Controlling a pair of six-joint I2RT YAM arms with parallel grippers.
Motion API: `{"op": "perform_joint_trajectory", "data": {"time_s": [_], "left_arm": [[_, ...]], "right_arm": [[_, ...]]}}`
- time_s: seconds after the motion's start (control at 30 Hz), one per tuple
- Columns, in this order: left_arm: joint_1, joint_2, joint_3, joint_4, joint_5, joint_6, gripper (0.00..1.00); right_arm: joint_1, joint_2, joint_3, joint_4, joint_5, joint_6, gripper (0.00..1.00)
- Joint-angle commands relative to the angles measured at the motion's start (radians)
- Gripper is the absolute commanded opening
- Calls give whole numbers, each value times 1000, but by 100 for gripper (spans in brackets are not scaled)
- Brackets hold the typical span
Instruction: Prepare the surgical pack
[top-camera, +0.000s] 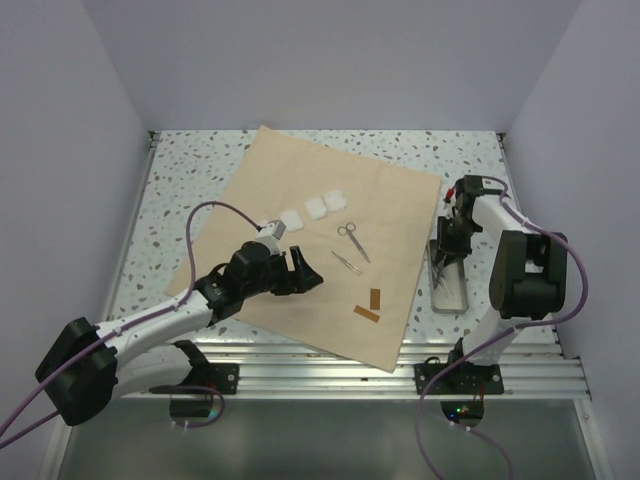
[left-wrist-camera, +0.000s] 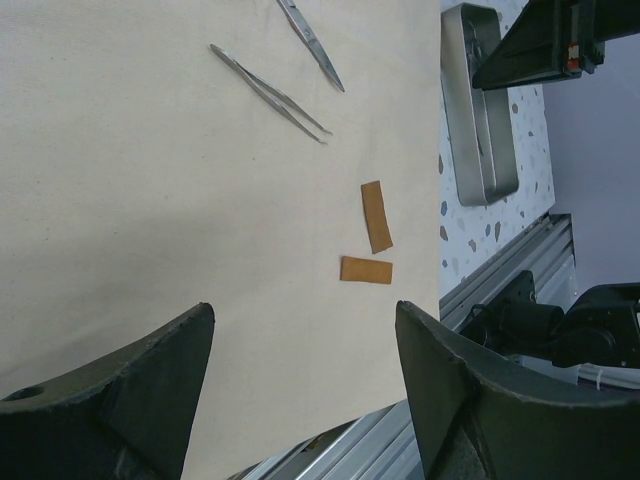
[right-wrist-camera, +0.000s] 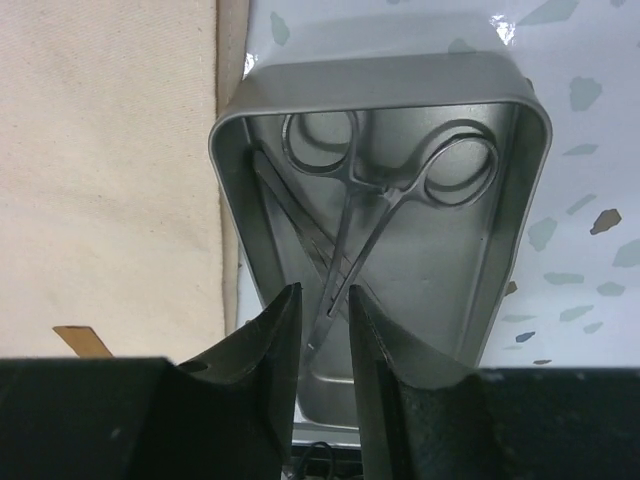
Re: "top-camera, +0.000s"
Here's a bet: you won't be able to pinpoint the white gauze pad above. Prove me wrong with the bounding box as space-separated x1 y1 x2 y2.
323 190 348 213
280 210 304 232
305 197 328 220

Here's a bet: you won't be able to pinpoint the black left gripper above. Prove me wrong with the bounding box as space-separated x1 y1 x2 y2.
241 245 322 298

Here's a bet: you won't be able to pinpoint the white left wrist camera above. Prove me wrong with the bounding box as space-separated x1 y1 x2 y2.
255 219 286 254

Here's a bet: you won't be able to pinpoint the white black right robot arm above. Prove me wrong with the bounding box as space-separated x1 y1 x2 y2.
430 175 567 393

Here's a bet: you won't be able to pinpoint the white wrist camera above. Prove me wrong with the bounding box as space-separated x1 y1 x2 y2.
255 219 286 254
443 186 457 209

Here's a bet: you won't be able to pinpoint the short steel tweezers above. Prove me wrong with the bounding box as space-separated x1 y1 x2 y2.
331 250 363 276

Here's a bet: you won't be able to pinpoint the beige cloth mat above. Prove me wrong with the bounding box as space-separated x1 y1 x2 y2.
161 128 442 372

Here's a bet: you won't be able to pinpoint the steel surgical scissors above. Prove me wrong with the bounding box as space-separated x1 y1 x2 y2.
337 222 371 263

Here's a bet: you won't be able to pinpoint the steel instrument tray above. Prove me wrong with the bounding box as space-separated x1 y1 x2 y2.
428 239 469 315

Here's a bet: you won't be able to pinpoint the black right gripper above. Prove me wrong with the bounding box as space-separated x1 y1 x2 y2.
435 215 481 267

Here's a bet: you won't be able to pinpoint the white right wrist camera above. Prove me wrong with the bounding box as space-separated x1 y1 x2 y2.
443 186 457 209

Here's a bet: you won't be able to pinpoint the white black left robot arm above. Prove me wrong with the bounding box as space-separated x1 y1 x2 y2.
35 241 324 426

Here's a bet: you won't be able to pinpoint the long steel tweezers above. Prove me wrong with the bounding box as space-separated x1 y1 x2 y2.
435 265 451 295

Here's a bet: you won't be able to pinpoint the brown bandage strip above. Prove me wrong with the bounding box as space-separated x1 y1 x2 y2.
369 288 381 311
354 305 380 323

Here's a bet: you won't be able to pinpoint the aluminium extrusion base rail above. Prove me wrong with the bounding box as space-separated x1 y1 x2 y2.
104 130 589 400

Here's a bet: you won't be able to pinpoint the white gauze pad far right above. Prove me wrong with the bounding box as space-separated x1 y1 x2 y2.
323 190 348 213

